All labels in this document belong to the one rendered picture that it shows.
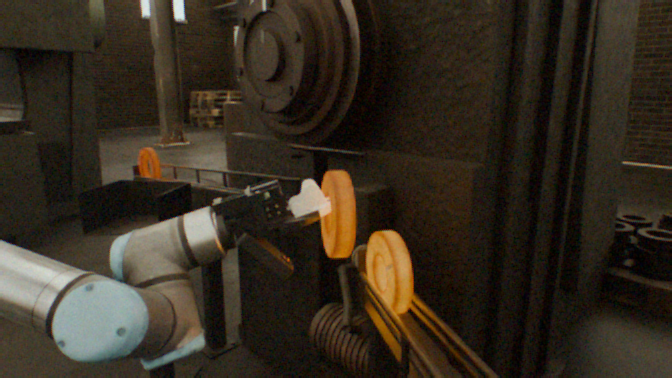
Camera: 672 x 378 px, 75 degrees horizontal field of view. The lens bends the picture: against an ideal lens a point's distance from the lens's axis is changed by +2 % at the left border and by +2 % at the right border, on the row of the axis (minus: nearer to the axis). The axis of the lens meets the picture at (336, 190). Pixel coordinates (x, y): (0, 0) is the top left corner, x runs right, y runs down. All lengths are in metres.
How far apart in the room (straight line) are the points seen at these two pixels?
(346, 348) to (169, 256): 0.45
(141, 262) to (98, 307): 0.17
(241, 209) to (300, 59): 0.44
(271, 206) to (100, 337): 0.31
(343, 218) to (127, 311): 0.33
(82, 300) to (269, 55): 0.73
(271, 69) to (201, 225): 0.52
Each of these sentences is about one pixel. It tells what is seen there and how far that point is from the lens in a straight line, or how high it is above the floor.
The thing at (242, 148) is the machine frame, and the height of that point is 0.82.
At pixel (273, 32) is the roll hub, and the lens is 1.13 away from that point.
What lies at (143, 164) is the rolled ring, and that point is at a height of 0.68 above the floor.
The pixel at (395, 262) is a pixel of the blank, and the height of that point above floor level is 0.75.
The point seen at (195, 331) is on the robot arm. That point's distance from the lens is 0.72.
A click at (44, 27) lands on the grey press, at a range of 3.64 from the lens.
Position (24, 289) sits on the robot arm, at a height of 0.80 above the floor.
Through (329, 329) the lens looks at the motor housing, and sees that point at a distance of 1.03.
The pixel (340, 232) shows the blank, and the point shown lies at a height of 0.82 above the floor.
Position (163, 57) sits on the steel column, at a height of 1.48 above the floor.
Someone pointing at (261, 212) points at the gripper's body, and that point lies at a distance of 0.72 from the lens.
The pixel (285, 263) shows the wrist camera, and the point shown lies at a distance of 0.76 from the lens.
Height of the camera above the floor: 1.05
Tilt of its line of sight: 14 degrees down
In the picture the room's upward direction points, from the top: straight up
